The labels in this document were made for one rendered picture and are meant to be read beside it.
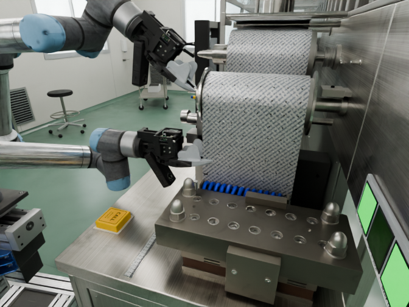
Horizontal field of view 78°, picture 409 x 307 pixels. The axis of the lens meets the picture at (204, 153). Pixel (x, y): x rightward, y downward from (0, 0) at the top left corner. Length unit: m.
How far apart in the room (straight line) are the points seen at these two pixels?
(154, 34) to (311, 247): 0.58
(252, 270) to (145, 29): 0.59
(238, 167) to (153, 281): 0.33
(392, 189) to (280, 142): 0.31
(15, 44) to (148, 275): 0.60
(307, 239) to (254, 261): 0.12
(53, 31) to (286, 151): 0.57
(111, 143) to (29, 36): 0.30
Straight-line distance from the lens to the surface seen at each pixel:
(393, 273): 0.33
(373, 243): 0.38
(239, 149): 0.64
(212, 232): 0.55
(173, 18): 6.73
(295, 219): 0.61
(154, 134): 0.69
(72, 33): 0.70
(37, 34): 0.67
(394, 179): 0.36
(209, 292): 0.62
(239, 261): 0.53
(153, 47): 0.67
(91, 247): 0.76
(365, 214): 0.42
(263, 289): 0.58
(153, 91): 5.68
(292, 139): 0.61
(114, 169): 0.79
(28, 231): 1.19
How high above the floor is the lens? 1.40
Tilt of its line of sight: 25 degrees down
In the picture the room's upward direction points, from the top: straight up
